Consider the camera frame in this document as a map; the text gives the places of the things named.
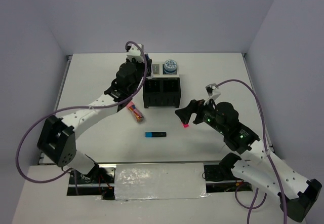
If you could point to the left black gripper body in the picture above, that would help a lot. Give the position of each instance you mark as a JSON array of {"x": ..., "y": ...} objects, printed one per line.
[{"x": 139, "y": 66}]

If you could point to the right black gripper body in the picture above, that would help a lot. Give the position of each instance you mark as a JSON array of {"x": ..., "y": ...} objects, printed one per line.
[{"x": 206, "y": 113}]

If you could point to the pink capped black highlighter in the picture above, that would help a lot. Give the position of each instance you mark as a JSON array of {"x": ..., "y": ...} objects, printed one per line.
[{"x": 186, "y": 125}]

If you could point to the pink capped tube of clips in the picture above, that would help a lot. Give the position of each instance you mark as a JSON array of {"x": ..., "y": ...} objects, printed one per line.
[{"x": 135, "y": 112}]

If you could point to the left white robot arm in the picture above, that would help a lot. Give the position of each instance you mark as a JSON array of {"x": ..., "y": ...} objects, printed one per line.
[{"x": 59, "y": 135}]

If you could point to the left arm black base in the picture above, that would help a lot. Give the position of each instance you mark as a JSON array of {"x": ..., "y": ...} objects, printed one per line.
[{"x": 103, "y": 186}]

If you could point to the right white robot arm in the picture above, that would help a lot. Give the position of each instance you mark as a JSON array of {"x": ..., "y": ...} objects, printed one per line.
[{"x": 251, "y": 162}]

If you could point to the white two-slot organizer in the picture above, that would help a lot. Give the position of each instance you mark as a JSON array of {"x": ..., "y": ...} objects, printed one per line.
[{"x": 157, "y": 69}]

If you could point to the black two-slot organizer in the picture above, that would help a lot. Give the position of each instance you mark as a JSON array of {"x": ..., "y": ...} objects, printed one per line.
[{"x": 162, "y": 92}]

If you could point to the blue capped black highlighter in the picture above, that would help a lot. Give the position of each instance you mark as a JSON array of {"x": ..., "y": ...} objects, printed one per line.
[{"x": 155, "y": 134}]

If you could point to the silver tape sheet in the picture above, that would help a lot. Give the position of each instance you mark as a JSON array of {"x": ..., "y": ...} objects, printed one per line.
[{"x": 159, "y": 181}]

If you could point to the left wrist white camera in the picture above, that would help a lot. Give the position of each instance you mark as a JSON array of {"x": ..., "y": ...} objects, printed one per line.
[{"x": 133, "y": 53}]

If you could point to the wrist white camera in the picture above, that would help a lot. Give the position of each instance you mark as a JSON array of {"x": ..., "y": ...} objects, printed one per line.
[
  {"x": 133, "y": 53},
  {"x": 213, "y": 93}
]

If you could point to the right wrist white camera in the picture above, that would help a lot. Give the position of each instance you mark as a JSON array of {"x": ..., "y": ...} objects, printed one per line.
[{"x": 213, "y": 93}]

